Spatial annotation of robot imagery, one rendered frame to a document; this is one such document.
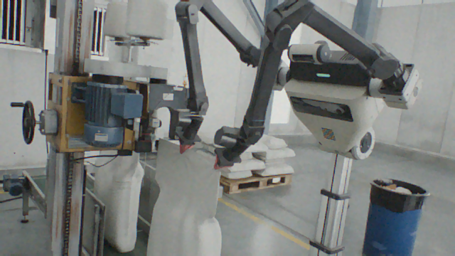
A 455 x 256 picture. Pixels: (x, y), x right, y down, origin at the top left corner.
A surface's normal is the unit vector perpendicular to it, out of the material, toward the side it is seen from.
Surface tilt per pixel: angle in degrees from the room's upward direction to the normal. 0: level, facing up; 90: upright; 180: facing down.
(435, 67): 90
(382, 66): 121
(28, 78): 90
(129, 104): 90
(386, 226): 93
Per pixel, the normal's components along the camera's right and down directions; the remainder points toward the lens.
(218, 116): 0.63, 0.18
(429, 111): -0.77, 0.00
